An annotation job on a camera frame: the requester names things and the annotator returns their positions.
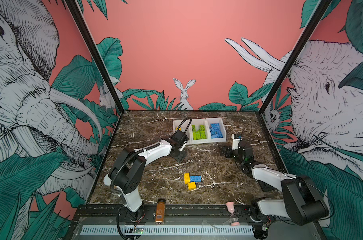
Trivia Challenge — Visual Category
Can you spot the green L-shaped lego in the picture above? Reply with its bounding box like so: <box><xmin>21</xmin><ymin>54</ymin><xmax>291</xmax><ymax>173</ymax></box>
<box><xmin>192</xmin><ymin>125</ymin><xmax>198</xmax><ymax>135</ymax></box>

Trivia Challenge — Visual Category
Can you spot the white three-compartment bin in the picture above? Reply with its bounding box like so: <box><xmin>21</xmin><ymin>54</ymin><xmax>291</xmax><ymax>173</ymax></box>
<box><xmin>173</xmin><ymin>118</ymin><xmax>227</xmax><ymax>145</ymax></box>

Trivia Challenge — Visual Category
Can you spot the yellow lego brick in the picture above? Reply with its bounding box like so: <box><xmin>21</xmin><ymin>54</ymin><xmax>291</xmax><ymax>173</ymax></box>
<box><xmin>183</xmin><ymin>173</ymin><xmax>190</xmax><ymax>185</ymax></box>

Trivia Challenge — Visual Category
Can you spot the blue lego brick bottom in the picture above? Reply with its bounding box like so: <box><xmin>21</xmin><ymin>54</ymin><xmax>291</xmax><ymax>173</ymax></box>
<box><xmin>190</xmin><ymin>176</ymin><xmax>202</xmax><ymax>183</ymax></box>

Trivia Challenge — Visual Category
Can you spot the yellow lego brick lowest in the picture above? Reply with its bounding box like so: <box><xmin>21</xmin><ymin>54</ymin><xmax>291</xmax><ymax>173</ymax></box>
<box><xmin>187</xmin><ymin>182</ymin><xmax>196</xmax><ymax>191</ymax></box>

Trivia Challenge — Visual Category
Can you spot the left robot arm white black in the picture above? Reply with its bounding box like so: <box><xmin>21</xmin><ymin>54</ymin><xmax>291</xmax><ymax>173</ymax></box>
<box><xmin>103</xmin><ymin>130</ymin><xmax>189</xmax><ymax>222</ymax></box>

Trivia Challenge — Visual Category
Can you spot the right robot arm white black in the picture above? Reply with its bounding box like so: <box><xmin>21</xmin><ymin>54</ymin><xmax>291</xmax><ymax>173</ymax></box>
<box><xmin>219</xmin><ymin>139</ymin><xmax>329</xmax><ymax>226</ymax></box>

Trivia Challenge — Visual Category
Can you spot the black flat pad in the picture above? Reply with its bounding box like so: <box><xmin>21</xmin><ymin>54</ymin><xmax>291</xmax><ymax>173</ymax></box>
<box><xmin>257</xmin><ymin>180</ymin><xmax>275</xmax><ymax>193</ymax></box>

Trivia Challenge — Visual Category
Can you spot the pink hourglass timer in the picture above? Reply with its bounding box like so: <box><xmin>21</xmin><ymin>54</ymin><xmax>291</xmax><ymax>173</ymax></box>
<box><xmin>225</xmin><ymin>202</ymin><xmax>240</xmax><ymax>227</ymax></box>

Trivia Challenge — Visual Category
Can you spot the brown spice bottle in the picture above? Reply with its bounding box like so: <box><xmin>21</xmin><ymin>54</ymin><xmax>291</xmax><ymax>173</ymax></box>
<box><xmin>155</xmin><ymin>199</ymin><xmax>166</xmax><ymax>225</ymax></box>

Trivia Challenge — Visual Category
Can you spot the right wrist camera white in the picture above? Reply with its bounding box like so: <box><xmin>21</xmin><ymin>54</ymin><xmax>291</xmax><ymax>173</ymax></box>
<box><xmin>231</xmin><ymin>134</ymin><xmax>242</xmax><ymax>150</ymax></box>

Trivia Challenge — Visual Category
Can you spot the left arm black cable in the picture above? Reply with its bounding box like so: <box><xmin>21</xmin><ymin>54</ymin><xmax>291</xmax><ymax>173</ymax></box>
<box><xmin>109</xmin><ymin>117</ymin><xmax>193</xmax><ymax>196</ymax></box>

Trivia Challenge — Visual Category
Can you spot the black base frame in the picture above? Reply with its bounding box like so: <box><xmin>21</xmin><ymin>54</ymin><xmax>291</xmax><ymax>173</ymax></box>
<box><xmin>73</xmin><ymin>204</ymin><xmax>294</xmax><ymax>225</ymax></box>

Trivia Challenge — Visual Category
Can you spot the white perforated rail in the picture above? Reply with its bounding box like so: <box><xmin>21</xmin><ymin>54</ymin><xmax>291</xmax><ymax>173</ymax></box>
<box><xmin>80</xmin><ymin>225</ymin><xmax>253</xmax><ymax>237</ymax></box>

